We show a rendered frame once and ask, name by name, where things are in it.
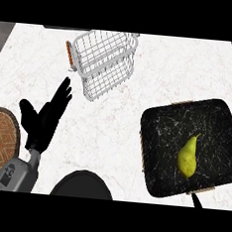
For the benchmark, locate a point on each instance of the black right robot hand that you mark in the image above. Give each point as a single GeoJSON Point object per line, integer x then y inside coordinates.
{"type": "Point", "coordinates": [196, 201]}

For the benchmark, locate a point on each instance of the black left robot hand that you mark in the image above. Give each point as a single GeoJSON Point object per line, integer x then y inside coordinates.
{"type": "Point", "coordinates": [44, 121]}

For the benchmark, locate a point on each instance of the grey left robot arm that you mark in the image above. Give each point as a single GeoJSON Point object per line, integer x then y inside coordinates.
{"type": "Point", "coordinates": [16, 175]}

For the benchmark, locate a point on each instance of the yellow-green pear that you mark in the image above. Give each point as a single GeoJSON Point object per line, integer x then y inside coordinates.
{"type": "Point", "coordinates": [188, 159]}

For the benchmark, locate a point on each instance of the black marble tray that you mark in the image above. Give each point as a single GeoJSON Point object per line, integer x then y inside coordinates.
{"type": "Point", "coordinates": [170, 159]}

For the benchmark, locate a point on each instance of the black round plate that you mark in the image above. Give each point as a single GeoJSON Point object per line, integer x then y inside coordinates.
{"type": "Point", "coordinates": [82, 186]}

